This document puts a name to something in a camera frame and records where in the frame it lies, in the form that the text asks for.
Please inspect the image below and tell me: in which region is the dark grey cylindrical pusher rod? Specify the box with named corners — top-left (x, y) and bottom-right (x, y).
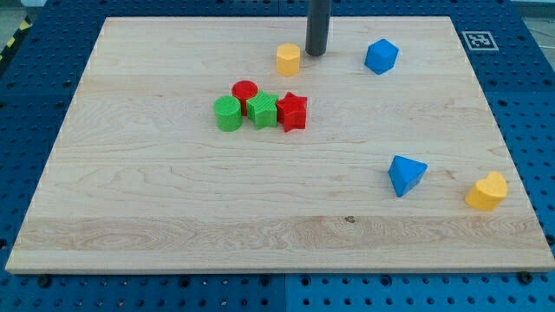
top-left (305, 0), bottom-right (331, 56)

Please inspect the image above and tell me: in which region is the yellow hexagon block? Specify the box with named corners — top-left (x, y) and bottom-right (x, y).
top-left (276, 42), bottom-right (301, 76)

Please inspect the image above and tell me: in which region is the blue cube block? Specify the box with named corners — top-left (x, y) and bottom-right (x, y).
top-left (364, 39), bottom-right (399, 75)

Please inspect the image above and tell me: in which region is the red star block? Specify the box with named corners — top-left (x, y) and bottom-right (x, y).
top-left (276, 92), bottom-right (308, 133)

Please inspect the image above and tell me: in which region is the red cylinder block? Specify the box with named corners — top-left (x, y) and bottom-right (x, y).
top-left (232, 80), bottom-right (258, 116)

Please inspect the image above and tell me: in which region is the green star block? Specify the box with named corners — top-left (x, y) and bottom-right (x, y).
top-left (246, 90), bottom-right (278, 130)

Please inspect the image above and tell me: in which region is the green cylinder block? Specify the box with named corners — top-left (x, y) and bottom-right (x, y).
top-left (213, 95), bottom-right (243, 132)

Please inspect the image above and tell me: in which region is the white fiducial marker tag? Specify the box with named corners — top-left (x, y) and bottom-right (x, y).
top-left (461, 30), bottom-right (499, 51)

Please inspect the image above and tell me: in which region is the blue triangle block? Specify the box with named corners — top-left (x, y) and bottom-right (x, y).
top-left (388, 155), bottom-right (428, 197)

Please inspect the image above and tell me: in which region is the light wooden board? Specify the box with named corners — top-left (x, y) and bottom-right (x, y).
top-left (6, 16), bottom-right (554, 275)

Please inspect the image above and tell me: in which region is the yellow heart block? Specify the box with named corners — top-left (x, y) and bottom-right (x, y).
top-left (464, 172), bottom-right (508, 211)

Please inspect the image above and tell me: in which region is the yellow black hazard tape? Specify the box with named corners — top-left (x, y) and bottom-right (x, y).
top-left (1, 16), bottom-right (33, 65)

